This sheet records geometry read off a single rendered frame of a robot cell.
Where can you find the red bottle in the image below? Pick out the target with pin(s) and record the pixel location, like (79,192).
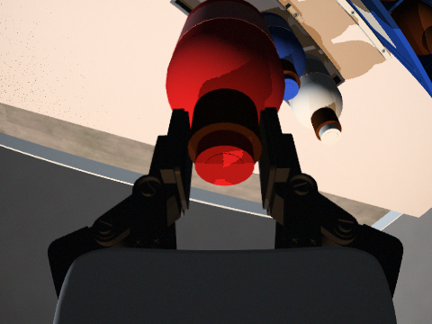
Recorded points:
(224,70)

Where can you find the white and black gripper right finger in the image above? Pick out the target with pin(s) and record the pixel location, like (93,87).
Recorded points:
(304,217)

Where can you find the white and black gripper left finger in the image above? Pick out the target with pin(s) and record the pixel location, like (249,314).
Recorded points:
(148,214)

